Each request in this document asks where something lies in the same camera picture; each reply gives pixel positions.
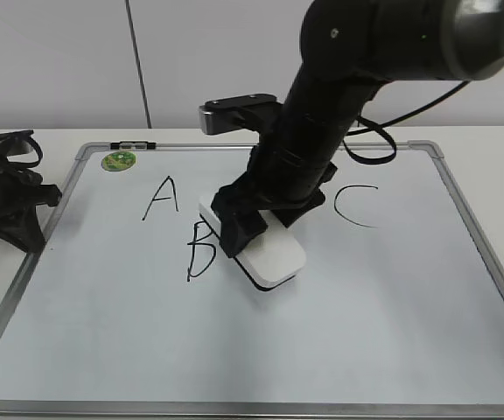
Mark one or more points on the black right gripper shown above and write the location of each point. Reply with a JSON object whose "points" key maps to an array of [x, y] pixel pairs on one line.
{"points": [[292, 159]]}

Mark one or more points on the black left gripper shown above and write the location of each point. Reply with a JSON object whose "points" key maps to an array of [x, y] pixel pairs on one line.
{"points": [[19, 155]]}

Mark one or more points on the white board eraser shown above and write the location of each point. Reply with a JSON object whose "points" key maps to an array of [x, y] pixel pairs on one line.
{"points": [[270, 260]]}

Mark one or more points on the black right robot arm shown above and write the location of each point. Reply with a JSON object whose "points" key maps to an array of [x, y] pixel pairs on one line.
{"points": [[349, 51]]}

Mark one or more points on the round green magnet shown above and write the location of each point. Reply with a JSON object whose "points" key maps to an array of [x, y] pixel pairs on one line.
{"points": [[118, 161]]}

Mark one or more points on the white board with grey frame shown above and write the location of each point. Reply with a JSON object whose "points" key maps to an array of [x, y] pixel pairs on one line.
{"points": [[398, 312]]}

